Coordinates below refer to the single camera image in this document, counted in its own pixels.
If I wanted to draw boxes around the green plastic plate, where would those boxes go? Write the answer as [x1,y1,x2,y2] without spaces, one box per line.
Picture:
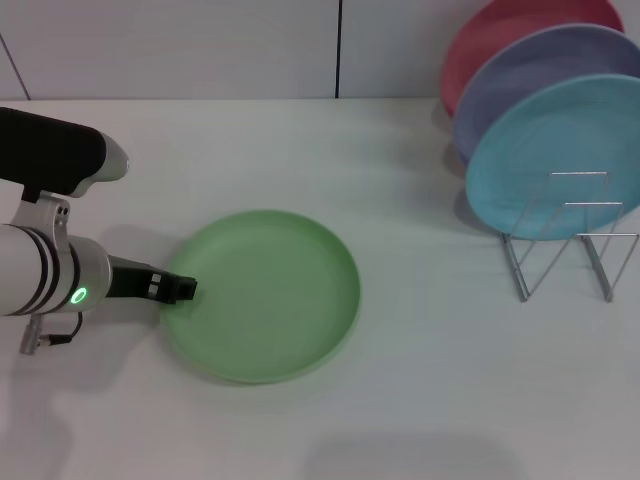
[158,209,362,386]

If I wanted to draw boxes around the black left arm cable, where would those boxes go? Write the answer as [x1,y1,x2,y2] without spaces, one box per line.
[18,313,84,356]

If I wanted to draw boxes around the purple plastic plate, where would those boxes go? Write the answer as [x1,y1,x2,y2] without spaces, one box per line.
[452,23,640,166]

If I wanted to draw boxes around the silver wire plate rack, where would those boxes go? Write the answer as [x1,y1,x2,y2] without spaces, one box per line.
[499,171,640,304]

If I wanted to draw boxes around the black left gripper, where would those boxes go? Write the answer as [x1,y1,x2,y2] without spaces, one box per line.
[106,254,199,307]

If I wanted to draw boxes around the red plastic plate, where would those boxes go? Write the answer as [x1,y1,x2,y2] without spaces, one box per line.
[440,0,625,119]

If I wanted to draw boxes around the blue plastic plate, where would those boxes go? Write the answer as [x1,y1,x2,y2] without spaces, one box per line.
[465,73,640,242]

